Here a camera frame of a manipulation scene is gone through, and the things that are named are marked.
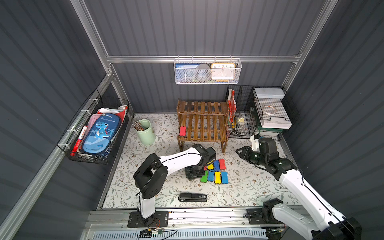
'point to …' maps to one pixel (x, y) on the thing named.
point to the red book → (232, 105)
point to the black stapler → (190, 197)
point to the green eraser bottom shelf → (204, 178)
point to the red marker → (79, 141)
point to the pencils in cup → (137, 126)
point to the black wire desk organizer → (246, 123)
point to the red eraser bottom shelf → (182, 130)
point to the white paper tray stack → (270, 108)
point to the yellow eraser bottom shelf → (217, 177)
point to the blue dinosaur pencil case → (101, 132)
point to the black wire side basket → (96, 104)
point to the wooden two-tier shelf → (205, 121)
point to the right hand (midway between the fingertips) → (241, 150)
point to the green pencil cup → (147, 136)
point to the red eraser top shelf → (222, 166)
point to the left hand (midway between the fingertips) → (196, 178)
